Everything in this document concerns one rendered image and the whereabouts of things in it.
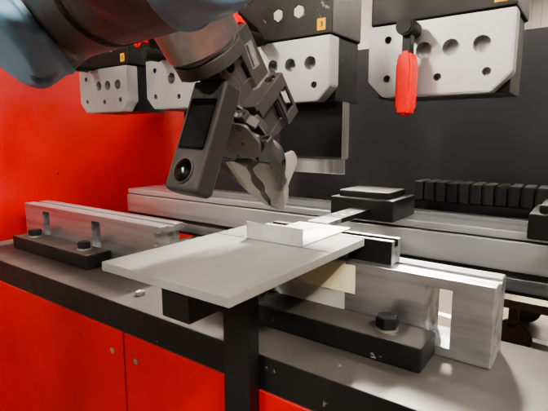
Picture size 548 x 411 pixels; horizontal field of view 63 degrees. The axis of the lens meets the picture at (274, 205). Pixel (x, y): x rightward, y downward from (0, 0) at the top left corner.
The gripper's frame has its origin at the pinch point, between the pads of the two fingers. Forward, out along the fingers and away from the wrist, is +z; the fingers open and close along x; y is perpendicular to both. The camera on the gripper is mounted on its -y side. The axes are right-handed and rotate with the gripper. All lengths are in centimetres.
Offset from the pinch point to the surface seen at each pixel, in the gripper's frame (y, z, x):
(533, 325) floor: 127, 243, -9
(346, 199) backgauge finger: 19.6, 20.1, 4.2
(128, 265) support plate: -15.8, -7.2, 6.3
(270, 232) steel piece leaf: -2.3, 2.6, 0.5
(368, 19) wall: 492, 208, 223
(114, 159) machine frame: 29, 22, 86
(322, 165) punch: 10.8, 3.3, -0.8
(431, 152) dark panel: 49, 35, -1
